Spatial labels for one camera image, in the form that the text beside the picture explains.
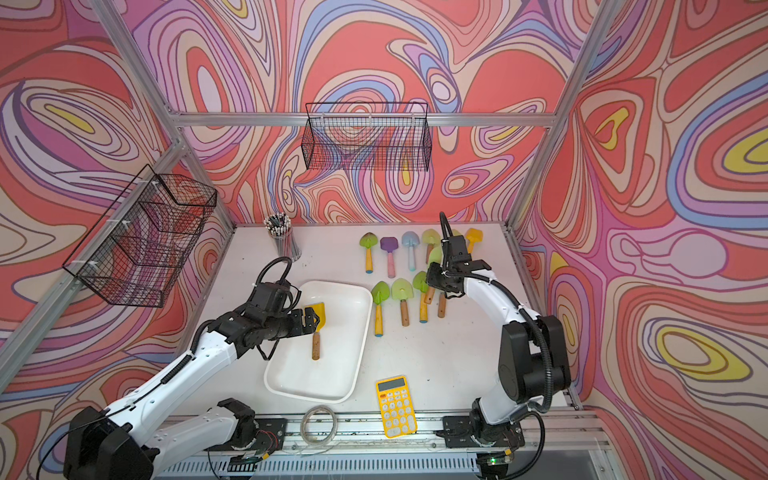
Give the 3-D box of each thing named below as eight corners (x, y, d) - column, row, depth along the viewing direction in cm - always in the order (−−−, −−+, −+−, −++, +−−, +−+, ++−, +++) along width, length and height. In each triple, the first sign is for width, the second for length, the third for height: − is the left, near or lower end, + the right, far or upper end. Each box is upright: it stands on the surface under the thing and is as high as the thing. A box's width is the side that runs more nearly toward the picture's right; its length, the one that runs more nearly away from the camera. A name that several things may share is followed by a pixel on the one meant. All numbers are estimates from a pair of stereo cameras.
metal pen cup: (277, 264, 110) (261, 229, 96) (282, 248, 115) (267, 213, 101) (298, 264, 110) (286, 229, 96) (302, 248, 115) (291, 213, 101)
